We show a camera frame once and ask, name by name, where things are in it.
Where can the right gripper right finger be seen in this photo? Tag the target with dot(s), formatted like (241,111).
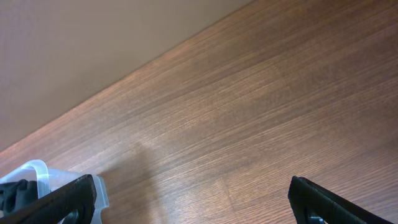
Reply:
(311,203)

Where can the black cloth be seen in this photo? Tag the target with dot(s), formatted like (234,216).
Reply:
(17,195)

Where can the clear plastic storage container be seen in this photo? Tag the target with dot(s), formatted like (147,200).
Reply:
(49,180)

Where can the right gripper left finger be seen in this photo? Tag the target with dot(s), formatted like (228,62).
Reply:
(72,203)

